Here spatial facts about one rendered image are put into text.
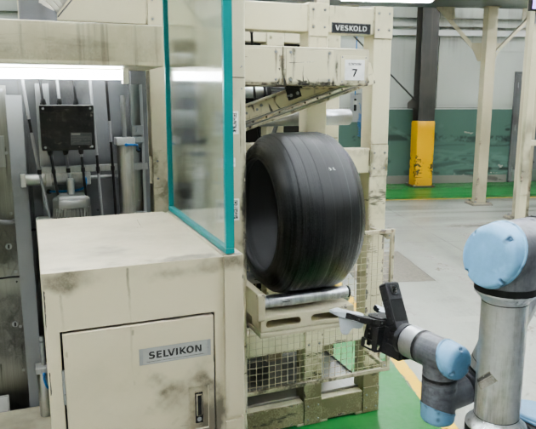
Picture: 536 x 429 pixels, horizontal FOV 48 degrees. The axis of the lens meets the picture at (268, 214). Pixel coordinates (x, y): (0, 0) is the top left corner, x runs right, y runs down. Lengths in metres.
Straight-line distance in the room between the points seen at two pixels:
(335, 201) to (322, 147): 0.21
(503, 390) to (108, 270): 0.78
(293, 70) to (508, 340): 1.46
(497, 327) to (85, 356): 0.78
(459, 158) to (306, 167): 10.31
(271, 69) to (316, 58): 0.19
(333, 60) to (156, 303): 1.46
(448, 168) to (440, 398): 10.85
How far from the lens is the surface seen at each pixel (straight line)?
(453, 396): 1.40
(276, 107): 2.48
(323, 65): 2.42
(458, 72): 12.19
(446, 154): 12.08
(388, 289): 1.45
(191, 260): 1.23
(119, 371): 1.27
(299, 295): 2.12
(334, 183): 1.97
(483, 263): 1.16
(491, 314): 1.21
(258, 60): 2.31
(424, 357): 1.37
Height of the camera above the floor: 1.59
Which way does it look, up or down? 11 degrees down
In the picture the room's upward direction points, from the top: straight up
